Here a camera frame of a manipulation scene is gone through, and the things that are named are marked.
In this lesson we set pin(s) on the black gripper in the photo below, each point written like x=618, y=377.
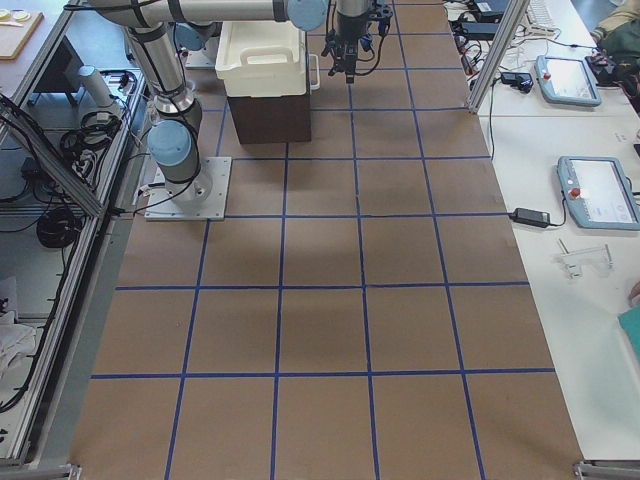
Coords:
x=348, y=37

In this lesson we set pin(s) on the white drawer handle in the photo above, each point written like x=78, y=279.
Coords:
x=314, y=72

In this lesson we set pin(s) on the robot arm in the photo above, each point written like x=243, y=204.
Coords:
x=346, y=33
x=173, y=143

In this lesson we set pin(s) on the dark brown drawer cabinet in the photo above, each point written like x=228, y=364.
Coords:
x=262, y=120

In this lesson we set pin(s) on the white plastic storage box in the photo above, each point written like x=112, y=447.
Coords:
x=261, y=59

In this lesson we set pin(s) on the far teach pendant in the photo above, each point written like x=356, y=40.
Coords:
x=567, y=81

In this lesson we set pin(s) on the teach pendant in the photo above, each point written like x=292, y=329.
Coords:
x=567, y=81
x=597, y=193

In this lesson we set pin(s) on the black power brick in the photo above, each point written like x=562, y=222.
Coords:
x=530, y=217

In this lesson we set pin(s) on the grey cylinder device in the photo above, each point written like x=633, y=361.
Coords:
x=90, y=77

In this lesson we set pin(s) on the near teach pendant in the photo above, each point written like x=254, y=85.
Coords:
x=597, y=193

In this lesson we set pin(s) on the wooden cutting board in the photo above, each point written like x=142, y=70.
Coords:
x=17, y=28

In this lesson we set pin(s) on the teal folder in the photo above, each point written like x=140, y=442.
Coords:
x=629, y=321

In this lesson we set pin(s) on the aluminium frame post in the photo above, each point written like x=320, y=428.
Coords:
x=502, y=40

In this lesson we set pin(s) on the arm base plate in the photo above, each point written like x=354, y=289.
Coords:
x=204, y=199

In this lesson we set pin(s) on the clear acrylic bracket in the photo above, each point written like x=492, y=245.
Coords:
x=573, y=261

